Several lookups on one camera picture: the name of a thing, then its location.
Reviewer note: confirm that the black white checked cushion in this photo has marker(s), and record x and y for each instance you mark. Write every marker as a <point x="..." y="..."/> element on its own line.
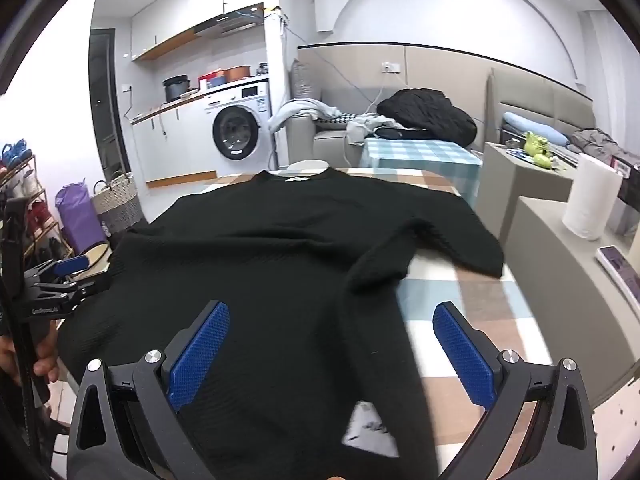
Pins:
<point x="340" y="119"/>

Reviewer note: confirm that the light grey throw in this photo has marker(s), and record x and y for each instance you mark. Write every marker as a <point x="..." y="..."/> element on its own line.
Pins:
<point x="300" y="110"/>

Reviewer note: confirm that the blue pillow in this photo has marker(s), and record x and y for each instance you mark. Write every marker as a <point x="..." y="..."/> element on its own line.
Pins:
<point x="530" y="125"/>

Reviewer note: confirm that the grey quilt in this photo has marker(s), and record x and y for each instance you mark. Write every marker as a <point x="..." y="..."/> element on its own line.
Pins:
<point x="595" y="142"/>

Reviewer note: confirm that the white washing machine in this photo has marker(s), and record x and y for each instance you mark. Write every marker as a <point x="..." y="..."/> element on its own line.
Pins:
<point x="240" y="130"/>

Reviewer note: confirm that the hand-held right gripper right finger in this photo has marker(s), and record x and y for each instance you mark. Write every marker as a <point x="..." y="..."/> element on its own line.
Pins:
<point x="465" y="355"/>

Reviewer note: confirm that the range hood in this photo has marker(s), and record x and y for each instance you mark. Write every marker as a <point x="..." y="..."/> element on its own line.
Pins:
<point x="225" y="22"/>

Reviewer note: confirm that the plaid blanket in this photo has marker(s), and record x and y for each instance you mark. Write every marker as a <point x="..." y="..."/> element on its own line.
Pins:
<point x="450" y="290"/>

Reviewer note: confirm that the green plastic shoes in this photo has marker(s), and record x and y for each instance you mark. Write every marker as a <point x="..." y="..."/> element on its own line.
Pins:
<point x="535" y="145"/>

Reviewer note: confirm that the blue sandals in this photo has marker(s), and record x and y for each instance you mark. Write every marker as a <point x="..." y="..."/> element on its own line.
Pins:
<point x="14" y="152"/>

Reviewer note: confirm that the white wall socket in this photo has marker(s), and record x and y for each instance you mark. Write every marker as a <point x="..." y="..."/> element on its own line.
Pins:
<point x="391" y="67"/>

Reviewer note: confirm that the person's left hand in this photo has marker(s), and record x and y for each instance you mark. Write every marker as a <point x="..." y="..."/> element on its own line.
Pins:
<point x="45" y="360"/>

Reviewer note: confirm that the woven laundry basket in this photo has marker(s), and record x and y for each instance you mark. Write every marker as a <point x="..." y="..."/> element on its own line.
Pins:
<point x="117" y="205"/>

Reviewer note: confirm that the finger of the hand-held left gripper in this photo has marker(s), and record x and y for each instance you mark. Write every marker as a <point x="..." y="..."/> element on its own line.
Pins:
<point x="90" y="287"/>
<point x="70" y="266"/>

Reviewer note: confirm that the teal checked cloth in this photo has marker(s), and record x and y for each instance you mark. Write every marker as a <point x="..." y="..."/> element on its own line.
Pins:
<point x="415" y="152"/>

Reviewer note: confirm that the grey sofa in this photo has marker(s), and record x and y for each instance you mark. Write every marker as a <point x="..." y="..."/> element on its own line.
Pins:
<point x="300" y="140"/>

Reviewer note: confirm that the white kitchen counter cabinets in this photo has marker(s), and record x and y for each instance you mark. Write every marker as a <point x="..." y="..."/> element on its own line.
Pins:
<point x="175" y="145"/>

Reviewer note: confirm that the dark box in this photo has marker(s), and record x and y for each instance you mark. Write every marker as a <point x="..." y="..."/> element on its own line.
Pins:
<point x="629" y="172"/>

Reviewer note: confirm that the beige trash bin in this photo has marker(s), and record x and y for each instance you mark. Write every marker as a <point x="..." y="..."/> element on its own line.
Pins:
<point x="95" y="256"/>

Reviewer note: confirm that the white wall cabinets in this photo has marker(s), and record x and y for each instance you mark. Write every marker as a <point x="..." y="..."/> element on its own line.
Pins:
<point x="200" y="5"/>

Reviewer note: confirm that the beige bed headboard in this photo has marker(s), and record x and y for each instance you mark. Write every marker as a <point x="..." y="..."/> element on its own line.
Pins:
<point x="540" y="95"/>

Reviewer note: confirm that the white paper towel roll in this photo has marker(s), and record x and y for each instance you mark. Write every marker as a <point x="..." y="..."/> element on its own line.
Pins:
<point x="592" y="195"/>

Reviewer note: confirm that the black quilted jacket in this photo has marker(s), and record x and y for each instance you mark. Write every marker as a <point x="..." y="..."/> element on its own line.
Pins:
<point x="430" y="115"/>

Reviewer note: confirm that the black knit sweater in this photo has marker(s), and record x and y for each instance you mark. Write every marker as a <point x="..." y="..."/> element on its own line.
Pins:
<point x="280" y="260"/>

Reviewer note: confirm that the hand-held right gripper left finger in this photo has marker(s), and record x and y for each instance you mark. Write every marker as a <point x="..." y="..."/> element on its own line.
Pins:
<point x="200" y="355"/>

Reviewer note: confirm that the wooden shoe rack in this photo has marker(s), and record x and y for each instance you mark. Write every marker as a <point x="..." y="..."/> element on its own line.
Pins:
<point x="35" y="210"/>

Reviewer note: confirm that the black pot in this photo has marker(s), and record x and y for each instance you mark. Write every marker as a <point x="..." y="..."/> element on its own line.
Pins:
<point x="176" y="89"/>

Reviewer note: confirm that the purple bag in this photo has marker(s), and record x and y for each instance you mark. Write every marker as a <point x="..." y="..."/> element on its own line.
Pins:
<point x="75" y="215"/>

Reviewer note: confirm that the pale grey garment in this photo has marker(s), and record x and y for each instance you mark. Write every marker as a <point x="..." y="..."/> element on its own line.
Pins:
<point x="365" y="127"/>

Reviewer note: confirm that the tall grey cabinet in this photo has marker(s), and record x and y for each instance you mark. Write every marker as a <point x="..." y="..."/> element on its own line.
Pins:
<point x="520" y="185"/>

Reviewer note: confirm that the low grey cabinet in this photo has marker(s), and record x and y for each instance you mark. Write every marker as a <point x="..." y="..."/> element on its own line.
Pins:
<point x="550" y="270"/>

